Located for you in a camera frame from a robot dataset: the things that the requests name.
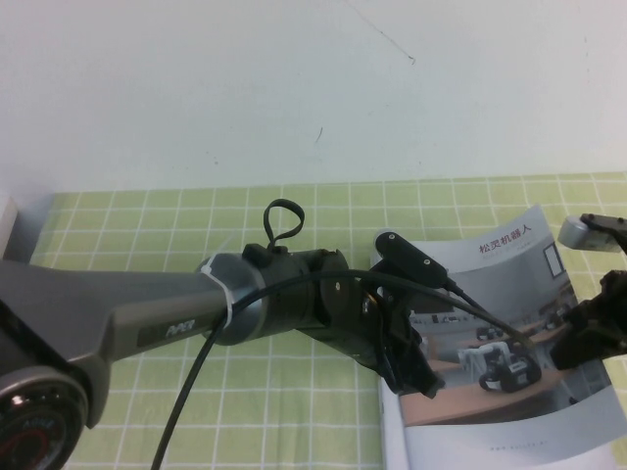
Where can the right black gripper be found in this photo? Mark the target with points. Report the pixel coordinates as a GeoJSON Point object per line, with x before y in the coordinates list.
{"type": "Point", "coordinates": [610, 313]}

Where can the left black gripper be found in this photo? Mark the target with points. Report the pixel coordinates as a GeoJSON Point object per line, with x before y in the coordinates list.
{"type": "Point", "coordinates": [372, 328]}

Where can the AgileX robot brochure book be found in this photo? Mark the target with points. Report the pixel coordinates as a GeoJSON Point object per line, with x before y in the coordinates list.
{"type": "Point", "coordinates": [490, 431]}

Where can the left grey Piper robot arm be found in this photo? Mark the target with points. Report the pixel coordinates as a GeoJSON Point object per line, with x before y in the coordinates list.
{"type": "Point", "coordinates": [147, 303]}

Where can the green checked tablecloth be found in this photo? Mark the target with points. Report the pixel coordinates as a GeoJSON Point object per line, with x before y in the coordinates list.
{"type": "Point", "coordinates": [294, 416]}

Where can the white zip tie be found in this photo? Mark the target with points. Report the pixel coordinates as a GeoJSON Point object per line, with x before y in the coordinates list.
{"type": "Point", "coordinates": [226, 303]}

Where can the white panel with dark side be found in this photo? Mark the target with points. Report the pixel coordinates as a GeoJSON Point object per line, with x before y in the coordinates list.
{"type": "Point", "coordinates": [6, 220]}

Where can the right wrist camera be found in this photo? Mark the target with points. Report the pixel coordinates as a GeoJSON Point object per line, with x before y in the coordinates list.
{"type": "Point", "coordinates": [578, 235]}

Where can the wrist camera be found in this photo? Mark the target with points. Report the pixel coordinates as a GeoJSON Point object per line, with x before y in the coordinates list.
{"type": "Point", "coordinates": [406, 257]}
{"type": "Point", "coordinates": [578, 235]}

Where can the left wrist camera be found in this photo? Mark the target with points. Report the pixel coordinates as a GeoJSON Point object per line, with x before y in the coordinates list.
{"type": "Point", "coordinates": [406, 257]}

